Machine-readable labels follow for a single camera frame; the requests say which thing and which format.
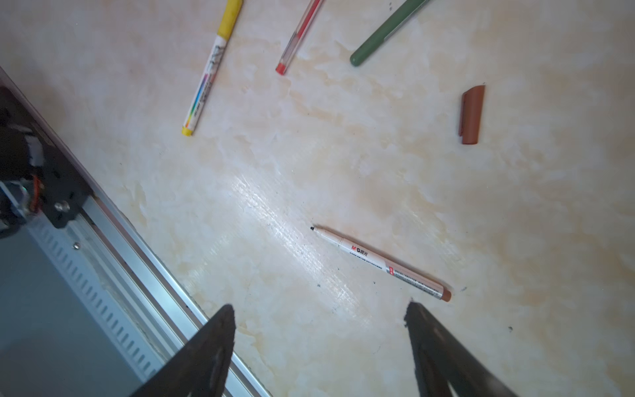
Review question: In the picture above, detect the white pen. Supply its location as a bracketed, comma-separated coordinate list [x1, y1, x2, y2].
[181, 29, 229, 137]
[311, 226, 451, 303]

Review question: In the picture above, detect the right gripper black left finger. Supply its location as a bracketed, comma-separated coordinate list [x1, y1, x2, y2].
[133, 304, 236, 397]

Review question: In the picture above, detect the dark red pen cap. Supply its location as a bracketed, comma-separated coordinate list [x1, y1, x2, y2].
[459, 84, 486, 145]

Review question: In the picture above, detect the red pen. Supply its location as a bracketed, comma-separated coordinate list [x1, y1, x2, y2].
[275, 0, 322, 75]

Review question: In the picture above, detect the yellow pen cap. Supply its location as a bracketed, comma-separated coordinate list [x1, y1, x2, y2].
[218, 0, 243, 41]

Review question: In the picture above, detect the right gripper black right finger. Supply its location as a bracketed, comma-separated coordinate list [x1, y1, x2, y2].
[404, 302, 515, 396]

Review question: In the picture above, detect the green pen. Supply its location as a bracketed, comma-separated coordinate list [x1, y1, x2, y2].
[350, 0, 429, 67]

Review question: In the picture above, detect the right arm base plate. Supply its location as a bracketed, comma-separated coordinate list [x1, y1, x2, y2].
[1, 87, 93, 238]

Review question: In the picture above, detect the aluminium frame rail front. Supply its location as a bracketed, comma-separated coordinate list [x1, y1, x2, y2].
[1, 74, 266, 396]

